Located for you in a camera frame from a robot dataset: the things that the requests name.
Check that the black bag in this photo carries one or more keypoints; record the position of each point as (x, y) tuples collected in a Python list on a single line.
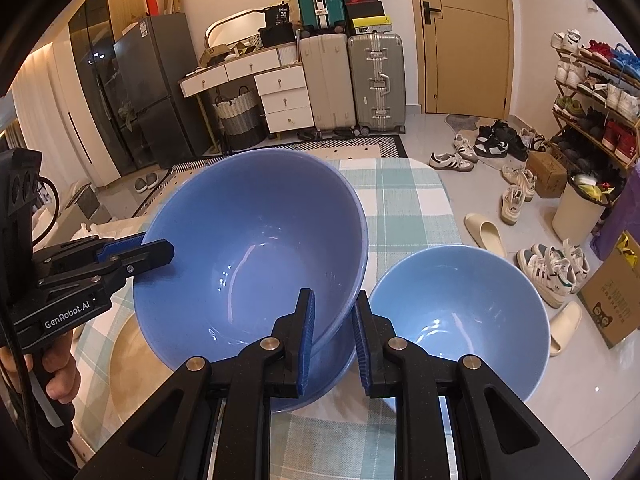
[(277, 25)]

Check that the large blue bowl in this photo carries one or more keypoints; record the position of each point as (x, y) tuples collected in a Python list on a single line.
[(250, 250), (325, 375)]

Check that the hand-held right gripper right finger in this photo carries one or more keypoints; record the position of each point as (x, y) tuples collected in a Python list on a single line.
[(361, 342)]

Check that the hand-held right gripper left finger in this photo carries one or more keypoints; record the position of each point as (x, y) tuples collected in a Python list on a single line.
[(306, 342)]

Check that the woven laundry basket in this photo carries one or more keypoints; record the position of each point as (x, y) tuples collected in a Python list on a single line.
[(239, 120)]

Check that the wooden door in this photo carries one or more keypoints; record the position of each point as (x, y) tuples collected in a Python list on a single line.
[(465, 40)]

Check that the dark glass cabinet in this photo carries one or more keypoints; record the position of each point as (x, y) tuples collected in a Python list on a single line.
[(100, 75)]

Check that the person's left forearm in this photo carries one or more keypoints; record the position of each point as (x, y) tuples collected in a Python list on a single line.
[(60, 442)]

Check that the person's left hand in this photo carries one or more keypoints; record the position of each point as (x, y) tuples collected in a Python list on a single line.
[(65, 380)]

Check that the dark grey refrigerator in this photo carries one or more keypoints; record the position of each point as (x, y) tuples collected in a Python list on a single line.
[(155, 95)]

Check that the printed cardboard box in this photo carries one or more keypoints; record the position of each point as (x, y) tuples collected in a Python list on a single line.
[(612, 300)]

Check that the silver suitcase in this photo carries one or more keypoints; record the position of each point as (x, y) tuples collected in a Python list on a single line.
[(377, 82)]

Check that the teal checked tablecloth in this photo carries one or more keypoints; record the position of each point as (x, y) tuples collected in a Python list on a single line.
[(400, 200)]

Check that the small plain cardboard box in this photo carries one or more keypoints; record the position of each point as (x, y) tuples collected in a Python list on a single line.
[(547, 175)]

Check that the white trash bin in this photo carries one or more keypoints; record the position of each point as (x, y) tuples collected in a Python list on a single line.
[(577, 215)]

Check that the white vanity desk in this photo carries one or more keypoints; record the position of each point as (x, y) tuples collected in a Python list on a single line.
[(280, 95)]

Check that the metal shoe rack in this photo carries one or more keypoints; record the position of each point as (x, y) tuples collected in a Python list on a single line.
[(600, 105)]

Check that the grey door mat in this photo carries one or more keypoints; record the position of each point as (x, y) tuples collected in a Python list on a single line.
[(462, 122)]

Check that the oval vanity mirror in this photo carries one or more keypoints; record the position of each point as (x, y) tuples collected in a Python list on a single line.
[(235, 30)]

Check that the group of loose sneakers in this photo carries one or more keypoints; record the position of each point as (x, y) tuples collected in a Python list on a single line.
[(505, 180)]

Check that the large cream plate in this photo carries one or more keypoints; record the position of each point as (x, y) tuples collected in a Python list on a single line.
[(145, 380)]

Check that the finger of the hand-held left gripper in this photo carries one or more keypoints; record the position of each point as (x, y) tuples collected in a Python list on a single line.
[(150, 257), (122, 247)]

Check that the beige suitcase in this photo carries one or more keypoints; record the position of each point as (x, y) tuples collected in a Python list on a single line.
[(327, 82)]

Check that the small blue bowl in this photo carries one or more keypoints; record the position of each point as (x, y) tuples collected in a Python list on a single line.
[(460, 320)]

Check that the purple bag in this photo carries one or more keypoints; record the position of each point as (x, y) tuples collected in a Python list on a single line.
[(622, 210)]

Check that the yellow and black shoe box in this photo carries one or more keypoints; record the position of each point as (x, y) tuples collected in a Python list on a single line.
[(369, 26)]

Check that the pair of grey slippers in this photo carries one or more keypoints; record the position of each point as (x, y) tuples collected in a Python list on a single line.
[(146, 181)]

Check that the cream slipper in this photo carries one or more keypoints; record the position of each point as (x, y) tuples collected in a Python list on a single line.
[(484, 235), (565, 330)]

